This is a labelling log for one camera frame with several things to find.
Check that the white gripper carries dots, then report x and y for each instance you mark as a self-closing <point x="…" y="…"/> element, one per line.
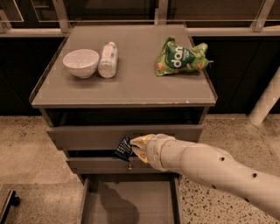
<point x="154" y="151"/>

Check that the dark blue rxbar wrapper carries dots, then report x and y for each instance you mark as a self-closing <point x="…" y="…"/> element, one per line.
<point x="124" y="150"/>

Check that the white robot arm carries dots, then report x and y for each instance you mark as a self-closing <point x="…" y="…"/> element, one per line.
<point x="212" y="167"/>

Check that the grey middle drawer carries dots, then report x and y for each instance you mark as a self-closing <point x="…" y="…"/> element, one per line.
<point x="108" y="165"/>

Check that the grey drawer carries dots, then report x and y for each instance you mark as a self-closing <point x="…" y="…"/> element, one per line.
<point x="74" y="138"/>
<point x="131" y="199"/>
<point x="108" y="165"/>

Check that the grey bottom drawer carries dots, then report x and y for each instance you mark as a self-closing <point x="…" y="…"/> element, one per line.
<point x="131" y="199"/>

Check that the grey drawer cabinet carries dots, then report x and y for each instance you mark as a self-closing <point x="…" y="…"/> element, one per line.
<point x="135" y="96"/>

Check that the grey top drawer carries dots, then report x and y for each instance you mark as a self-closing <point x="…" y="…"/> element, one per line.
<point x="74" y="138"/>

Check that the clear plastic water bottle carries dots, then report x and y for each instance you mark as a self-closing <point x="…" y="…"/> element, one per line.
<point x="108" y="62"/>

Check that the green snack bag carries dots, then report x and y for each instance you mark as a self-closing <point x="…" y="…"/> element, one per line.
<point x="174" y="59"/>

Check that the white ceramic bowl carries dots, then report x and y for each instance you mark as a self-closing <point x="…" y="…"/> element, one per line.
<point x="82" y="63"/>

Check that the white pillar leg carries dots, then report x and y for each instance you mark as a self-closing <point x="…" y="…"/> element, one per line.
<point x="267" y="101"/>

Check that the black object at floor edge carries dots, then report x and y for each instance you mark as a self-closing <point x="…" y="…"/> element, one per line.
<point x="11" y="200"/>

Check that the metal railing frame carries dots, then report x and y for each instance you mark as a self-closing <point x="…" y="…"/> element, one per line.
<point x="56" y="18"/>

